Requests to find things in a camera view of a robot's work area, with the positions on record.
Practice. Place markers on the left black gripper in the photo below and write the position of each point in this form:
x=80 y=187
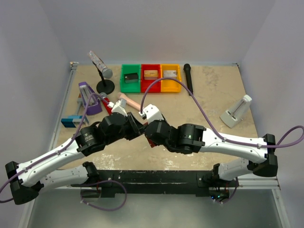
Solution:
x=137 y=126

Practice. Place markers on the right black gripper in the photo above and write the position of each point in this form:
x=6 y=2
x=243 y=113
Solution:
x=148 y=137

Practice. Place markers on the red leather card holder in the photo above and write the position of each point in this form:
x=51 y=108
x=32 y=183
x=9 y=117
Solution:
x=151 y=142

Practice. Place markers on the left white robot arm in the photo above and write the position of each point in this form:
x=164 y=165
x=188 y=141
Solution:
x=25 y=179

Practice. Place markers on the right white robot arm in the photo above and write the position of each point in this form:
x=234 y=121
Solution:
x=253 y=155

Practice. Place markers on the black card in green bin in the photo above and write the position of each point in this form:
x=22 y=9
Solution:
x=131 y=78

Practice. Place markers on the tan card in red bin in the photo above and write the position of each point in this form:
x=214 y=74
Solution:
x=150 y=74

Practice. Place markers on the silver card in yellow bin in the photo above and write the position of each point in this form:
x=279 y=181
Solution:
x=170 y=74

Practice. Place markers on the pink microphone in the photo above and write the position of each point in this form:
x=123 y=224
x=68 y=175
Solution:
x=129 y=101

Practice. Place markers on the green plastic bin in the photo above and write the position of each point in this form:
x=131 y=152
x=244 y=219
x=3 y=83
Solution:
x=131 y=87

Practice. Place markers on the red plastic bin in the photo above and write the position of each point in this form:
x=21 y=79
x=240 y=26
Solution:
x=146 y=83

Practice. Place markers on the red microphone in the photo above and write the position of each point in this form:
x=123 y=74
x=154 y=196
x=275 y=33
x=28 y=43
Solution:
x=105 y=102

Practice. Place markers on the purple metronome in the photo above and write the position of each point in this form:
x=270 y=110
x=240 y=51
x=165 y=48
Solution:
x=94 y=106

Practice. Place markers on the black microphone stand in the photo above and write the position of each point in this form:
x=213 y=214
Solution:
x=105 y=85

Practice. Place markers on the yellow plastic bin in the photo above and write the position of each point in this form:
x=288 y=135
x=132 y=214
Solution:
x=170 y=86

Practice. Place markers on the glitter microphone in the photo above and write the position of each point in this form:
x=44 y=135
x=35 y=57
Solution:
x=99 y=64

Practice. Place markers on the grey orange small tool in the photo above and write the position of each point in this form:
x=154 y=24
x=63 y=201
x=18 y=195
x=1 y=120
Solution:
x=79 y=104

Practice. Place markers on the blue grey block tool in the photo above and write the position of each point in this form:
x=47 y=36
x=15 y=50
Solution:
x=71 y=121

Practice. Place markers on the black microphone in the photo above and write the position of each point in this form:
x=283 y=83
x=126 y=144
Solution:
x=187 y=71

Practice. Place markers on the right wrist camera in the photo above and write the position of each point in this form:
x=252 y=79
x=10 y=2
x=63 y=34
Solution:
x=151 y=113

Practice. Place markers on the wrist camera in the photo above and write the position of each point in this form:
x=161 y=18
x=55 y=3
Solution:
x=118 y=107
x=151 y=113

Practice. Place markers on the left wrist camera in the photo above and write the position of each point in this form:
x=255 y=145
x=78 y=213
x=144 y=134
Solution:
x=118 y=107

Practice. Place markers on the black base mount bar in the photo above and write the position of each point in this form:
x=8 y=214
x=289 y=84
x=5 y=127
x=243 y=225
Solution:
x=197 y=183

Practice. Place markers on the aluminium frame rail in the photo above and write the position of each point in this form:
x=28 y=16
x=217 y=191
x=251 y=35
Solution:
x=28 y=207

